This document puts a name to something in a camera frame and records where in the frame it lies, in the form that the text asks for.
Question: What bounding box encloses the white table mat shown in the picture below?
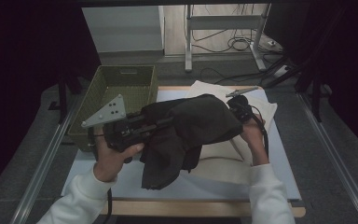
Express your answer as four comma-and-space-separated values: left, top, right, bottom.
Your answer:
60, 89, 303, 202

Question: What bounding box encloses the cream mesh laundry bag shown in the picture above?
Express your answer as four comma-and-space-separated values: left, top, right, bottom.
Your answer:
184, 79, 279, 189

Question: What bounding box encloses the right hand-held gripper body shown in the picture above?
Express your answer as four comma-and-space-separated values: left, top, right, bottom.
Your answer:
225, 86, 260, 124

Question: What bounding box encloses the person's right hand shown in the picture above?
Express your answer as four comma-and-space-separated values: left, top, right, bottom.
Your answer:
239, 113, 270, 167

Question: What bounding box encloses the dark brown garment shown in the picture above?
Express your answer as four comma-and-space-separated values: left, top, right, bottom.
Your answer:
139, 93, 244, 191

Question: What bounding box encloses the grey cabinet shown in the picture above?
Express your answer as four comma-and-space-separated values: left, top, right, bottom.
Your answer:
80, 5, 166, 54

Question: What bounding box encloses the person's left hand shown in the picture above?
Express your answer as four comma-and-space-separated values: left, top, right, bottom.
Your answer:
92, 125, 145, 184

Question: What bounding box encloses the aluminium floor rail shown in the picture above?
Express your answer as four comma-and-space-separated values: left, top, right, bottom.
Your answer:
8, 92, 86, 224
296, 92, 358, 224

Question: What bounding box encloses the white metal desk frame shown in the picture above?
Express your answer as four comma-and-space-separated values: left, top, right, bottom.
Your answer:
184, 3, 273, 74

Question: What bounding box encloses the black metal stand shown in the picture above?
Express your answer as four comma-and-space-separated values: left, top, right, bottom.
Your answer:
294, 74, 324, 123
48, 64, 84, 124

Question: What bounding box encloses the white power strip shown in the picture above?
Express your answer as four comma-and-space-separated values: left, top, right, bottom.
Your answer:
272, 63, 292, 79

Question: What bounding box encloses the bundle of black floor cables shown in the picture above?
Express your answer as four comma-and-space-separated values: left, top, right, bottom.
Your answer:
191, 3, 296, 87

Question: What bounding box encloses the right hand-held gripper black cable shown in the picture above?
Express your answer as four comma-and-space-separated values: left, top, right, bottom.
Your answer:
249, 105, 270, 157

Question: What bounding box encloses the hand-held gripper black cable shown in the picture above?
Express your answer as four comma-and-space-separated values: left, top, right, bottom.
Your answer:
249, 105, 270, 157
86, 125, 114, 224

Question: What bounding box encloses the green woven basket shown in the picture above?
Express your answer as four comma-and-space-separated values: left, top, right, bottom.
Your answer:
67, 64, 159, 152

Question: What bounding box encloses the dark curtain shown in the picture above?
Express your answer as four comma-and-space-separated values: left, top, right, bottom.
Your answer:
262, 0, 358, 158
0, 0, 103, 202

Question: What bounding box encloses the left hand-held gripper black cable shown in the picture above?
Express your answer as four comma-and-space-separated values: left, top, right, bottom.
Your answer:
86, 125, 114, 224

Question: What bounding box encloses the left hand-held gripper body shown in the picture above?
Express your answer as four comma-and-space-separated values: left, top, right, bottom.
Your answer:
80, 93, 147, 154

